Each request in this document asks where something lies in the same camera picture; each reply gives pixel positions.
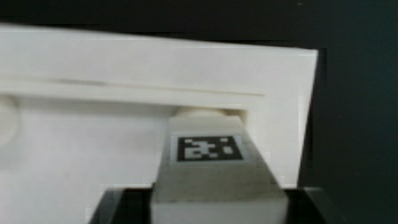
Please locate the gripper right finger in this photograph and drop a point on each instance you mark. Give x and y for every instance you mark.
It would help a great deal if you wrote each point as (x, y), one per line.
(311, 208)

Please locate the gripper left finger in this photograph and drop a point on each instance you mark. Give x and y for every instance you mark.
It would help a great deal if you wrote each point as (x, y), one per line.
(123, 207)

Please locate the white leg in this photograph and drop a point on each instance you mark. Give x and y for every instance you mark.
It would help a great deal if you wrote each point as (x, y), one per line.
(215, 188)

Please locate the white square tabletop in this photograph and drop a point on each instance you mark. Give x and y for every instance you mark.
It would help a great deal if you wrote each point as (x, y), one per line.
(93, 88)

